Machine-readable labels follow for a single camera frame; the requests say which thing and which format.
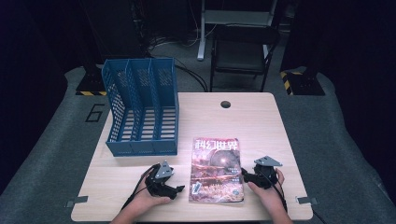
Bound magazine with reddish cover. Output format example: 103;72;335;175
188;136;246;204

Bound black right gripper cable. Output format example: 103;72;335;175
259;169;329;224

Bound white metal desk frame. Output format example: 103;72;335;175
196;0;278;62

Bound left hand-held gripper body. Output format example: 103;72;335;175
145;160;176;200

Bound person's left hand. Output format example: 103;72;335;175
130;173;173;217

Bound black stand base striped edge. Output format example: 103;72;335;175
75;64;108;97
279;68;327;97

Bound person's right hand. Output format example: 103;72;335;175
247;168;286;214

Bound black floor cables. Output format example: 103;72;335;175
148;35;209;92

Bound blue three-slot file rack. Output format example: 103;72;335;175
101;57;180;158

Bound black folding chair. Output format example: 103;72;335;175
209;24;282;93

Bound grey tape piece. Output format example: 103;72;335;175
295;196;319;206
64;195;90;209

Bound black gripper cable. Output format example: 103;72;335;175
259;169;329;224
120;163;158;211

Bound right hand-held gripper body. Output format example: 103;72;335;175
248;155;284;189

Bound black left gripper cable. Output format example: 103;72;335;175
120;163;158;211

